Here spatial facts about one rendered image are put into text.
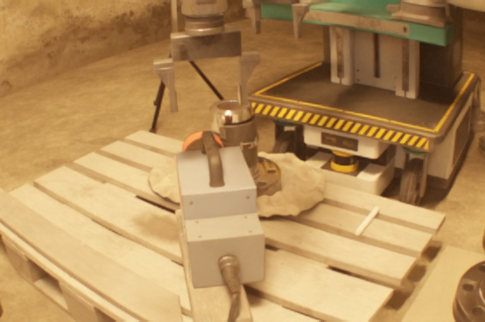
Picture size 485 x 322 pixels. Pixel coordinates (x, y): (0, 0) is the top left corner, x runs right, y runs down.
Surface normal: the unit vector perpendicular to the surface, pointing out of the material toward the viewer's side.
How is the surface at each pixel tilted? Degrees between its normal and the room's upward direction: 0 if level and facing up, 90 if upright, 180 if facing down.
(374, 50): 90
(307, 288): 0
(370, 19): 90
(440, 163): 90
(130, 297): 0
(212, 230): 0
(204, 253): 90
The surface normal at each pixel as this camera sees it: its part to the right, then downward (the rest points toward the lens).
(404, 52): -0.57, 0.35
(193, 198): 0.14, 0.39
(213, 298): -0.04, -0.92
